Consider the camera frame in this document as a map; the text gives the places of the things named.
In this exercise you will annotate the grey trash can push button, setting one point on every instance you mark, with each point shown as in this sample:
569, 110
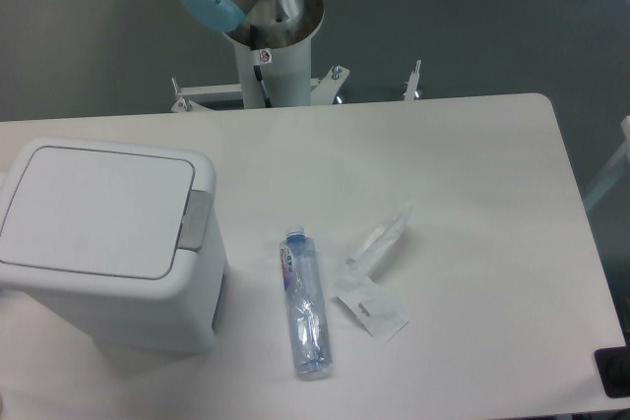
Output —
195, 221

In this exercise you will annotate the white trash can body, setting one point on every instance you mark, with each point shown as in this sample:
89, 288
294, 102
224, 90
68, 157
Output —
177, 312

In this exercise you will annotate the clear plastic wrapper bag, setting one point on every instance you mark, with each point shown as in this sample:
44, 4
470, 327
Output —
374, 251

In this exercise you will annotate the white trash can lid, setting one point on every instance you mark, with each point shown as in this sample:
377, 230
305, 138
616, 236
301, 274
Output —
94, 212

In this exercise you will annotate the white pedestal base frame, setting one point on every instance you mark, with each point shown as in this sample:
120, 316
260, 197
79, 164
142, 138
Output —
324, 91

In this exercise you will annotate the clear plastic water bottle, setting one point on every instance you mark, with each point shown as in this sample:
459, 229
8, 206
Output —
305, 306

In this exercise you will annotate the flat clear plastic packet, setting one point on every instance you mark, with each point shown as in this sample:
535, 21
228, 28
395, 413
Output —
380, 313

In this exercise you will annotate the black device at table edge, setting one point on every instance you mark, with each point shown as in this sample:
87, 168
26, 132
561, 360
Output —
613, 369

